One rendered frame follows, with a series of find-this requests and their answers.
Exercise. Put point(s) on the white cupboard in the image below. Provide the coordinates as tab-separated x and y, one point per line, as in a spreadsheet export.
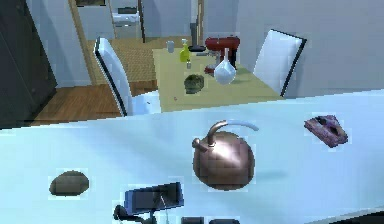
125	22

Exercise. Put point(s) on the purple bread slice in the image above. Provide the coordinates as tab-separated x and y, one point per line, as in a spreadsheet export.
327	130

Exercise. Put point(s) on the grey cylinder black base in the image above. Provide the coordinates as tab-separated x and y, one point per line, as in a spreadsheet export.
195	35

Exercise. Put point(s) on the yellow dining table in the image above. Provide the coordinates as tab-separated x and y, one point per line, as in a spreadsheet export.
213	95

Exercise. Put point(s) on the green lettuce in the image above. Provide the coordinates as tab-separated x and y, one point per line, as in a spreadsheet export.
194	84

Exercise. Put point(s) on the copper kettle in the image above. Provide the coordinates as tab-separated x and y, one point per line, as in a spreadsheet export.
223	160

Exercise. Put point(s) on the brown potato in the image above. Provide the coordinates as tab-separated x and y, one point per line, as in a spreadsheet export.
69	182

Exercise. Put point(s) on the grey cup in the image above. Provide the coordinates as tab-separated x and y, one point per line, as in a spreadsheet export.
170	46

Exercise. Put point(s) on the black fridge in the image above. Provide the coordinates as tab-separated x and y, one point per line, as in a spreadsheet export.
20	63

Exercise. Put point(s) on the clear glass flask vase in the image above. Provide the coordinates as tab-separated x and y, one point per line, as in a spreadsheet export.
225	73

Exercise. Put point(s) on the small grey shaker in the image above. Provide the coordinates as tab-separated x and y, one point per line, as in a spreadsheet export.
189	64

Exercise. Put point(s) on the yellow spray bottle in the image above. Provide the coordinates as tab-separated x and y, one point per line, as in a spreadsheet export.
184	54

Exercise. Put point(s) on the white chair black edge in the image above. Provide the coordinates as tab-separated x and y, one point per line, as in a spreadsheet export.
275	60
115	71

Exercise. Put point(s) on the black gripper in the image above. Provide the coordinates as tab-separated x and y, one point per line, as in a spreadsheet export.
120	213

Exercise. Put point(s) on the framed wall picture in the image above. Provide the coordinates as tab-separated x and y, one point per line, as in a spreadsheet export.
90	2

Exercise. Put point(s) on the red stand mixer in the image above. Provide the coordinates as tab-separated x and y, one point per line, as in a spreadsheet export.
222	43

